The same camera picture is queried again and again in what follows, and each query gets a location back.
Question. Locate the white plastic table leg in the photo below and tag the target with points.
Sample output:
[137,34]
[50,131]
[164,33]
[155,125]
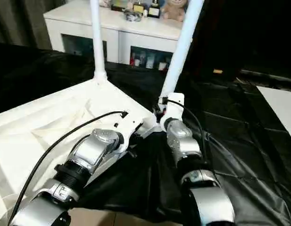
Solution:
[180,47]
[97,37]

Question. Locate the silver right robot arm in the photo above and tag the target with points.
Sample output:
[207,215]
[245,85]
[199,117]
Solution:
[187,146]

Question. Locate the small yellow tag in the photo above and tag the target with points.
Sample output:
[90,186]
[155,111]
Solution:
[217,71]

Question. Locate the small grey object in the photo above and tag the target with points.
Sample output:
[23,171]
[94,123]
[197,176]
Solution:
[132,16]

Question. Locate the black work mat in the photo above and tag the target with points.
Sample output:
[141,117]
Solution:
[248,155]

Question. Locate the white cabinet with glass doors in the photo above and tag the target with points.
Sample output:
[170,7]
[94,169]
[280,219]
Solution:
[79,21]

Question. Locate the flat white board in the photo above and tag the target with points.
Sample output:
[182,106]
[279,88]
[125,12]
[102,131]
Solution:
[281,110]

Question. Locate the grey curtain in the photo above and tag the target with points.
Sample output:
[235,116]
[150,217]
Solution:
[23,21]

